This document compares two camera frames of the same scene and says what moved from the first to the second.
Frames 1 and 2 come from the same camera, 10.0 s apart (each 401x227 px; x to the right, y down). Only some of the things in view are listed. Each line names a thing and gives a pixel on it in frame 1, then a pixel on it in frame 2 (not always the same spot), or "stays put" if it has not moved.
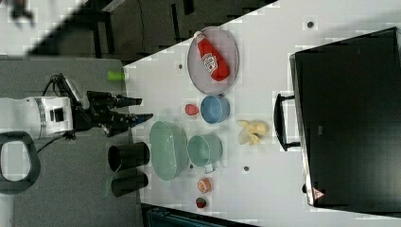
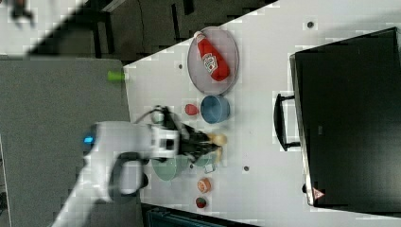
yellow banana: x=252 y=131 -> x=217 y=140
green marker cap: x=115 y=76 stays put
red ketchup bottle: x=216 y=62 stays put
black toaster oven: x=345 y=115 stays put
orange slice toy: x=204 y=185 stays put
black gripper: x=100 y=113 -> x=194 y=143
